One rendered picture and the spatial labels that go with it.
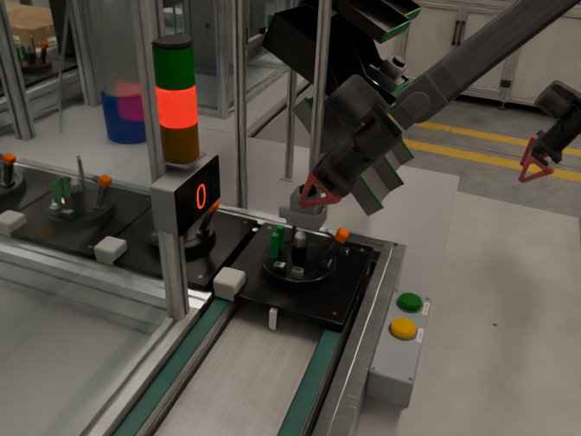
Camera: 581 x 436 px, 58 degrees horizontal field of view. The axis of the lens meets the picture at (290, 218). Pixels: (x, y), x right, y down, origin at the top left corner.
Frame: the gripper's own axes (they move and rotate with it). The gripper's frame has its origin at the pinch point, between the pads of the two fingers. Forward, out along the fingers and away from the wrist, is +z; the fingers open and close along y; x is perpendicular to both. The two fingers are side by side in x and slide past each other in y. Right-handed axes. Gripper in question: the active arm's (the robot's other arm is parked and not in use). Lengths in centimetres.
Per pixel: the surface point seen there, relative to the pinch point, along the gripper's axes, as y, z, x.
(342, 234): 1.6, -0.7, 8.8
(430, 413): 15.5, 2.8, 38.1
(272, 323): 13.7, 14.5, 10.8
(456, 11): -408, 25, 20
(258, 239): -4.9, 18.8, 0.7
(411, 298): 1.8, -1.7, 25.4
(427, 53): -409, 64, 30
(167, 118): 22.4, -7.5, -22.6
